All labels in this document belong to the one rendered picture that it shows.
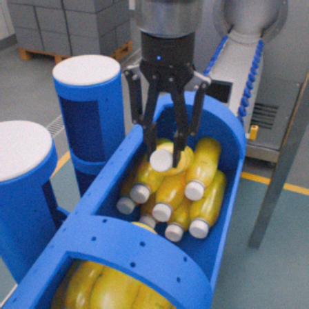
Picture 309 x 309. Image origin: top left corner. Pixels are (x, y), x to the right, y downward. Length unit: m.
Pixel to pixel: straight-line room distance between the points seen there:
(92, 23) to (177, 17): 3.19
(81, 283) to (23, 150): 0.52
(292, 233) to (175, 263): 1.73
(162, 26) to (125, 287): 0.35
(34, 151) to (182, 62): 0.60
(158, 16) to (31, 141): 0.66
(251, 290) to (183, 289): 1.41
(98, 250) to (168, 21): 0.30
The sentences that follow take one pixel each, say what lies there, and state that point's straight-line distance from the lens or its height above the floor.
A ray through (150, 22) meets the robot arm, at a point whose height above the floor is 1.47.
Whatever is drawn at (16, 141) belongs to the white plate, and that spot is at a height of 1.04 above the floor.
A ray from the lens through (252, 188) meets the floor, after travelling 2.30.
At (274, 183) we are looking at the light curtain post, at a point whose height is 0.54.
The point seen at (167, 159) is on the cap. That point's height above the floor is 1.23.
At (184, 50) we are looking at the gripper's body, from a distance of 0.43.
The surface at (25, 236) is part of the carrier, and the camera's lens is 1.04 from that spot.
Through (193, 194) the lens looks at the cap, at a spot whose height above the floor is 1.09.
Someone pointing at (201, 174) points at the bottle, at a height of 1.12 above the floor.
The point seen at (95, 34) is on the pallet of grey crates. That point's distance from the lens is 3.61.
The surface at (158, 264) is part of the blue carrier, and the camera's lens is 0.43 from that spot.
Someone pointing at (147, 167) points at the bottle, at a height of 1.13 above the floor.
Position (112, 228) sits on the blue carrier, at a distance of 0.44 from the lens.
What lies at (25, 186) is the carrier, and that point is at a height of 0.99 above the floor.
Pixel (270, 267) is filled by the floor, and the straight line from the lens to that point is 1.94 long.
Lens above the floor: 1.59
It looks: 41 degrees down
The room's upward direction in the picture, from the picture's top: straight up
